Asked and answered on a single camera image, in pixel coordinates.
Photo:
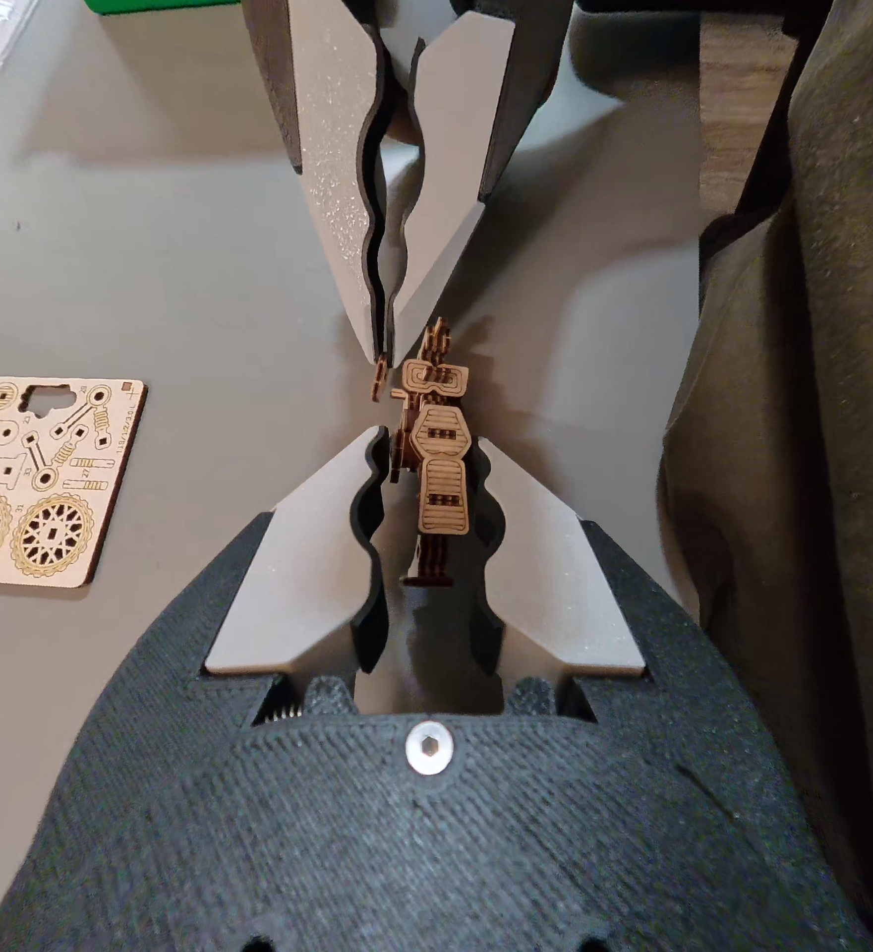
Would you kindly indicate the green plastic bin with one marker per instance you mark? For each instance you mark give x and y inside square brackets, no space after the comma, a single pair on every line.
[161,6]

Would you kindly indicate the wooden sheet with rod parts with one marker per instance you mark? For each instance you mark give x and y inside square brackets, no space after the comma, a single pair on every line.
[49,483]

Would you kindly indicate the grey desk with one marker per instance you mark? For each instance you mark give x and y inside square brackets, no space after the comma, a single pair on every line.
[183,260]

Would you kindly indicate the person's olive shirt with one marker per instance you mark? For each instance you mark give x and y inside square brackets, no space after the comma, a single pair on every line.
[815,520]

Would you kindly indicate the small wooden puzzle piece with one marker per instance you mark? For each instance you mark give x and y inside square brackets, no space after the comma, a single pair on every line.
[380,379]

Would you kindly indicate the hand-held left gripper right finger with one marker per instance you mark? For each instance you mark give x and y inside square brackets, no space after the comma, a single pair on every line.
[563,595]

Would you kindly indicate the wooden motorcycle model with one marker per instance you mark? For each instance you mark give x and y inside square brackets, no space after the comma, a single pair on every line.
[440,461]

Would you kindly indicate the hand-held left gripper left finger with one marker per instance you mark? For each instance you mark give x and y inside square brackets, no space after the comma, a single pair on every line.
[287,587]

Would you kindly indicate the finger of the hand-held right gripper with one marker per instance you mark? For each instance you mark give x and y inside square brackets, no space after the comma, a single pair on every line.
[451,149]
[332,149]

